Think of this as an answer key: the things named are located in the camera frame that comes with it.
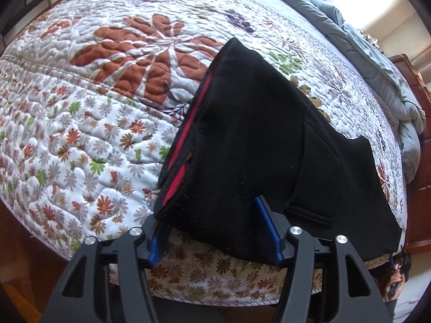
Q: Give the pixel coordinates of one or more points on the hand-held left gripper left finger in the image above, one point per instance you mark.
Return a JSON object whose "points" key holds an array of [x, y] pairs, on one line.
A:
{"points": [[155, 246]]}

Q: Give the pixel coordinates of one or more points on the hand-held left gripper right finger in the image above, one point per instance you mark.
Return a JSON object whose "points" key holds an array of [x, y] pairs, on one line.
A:
{"points": [[266, 229]]}

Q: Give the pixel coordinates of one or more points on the black pants with red stripe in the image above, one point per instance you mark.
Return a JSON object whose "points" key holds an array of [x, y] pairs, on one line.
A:
{"points": [[252, 141]]}

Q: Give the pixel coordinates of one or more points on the wooden headboard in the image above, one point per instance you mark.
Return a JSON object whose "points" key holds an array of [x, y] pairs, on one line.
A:
{"points": [[419, 175]]}

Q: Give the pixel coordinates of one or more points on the floral quilted bedspread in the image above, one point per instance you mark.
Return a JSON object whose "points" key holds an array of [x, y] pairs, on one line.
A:
{"points": [[84, 107]]}

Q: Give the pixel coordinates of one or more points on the grey-blue comforter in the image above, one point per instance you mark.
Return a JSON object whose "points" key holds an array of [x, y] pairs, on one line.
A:
{"points": [[370, 60]]}

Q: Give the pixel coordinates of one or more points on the black mesh office chair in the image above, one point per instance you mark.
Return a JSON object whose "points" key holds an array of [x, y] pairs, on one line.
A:
{"points": [[23, 10]]}

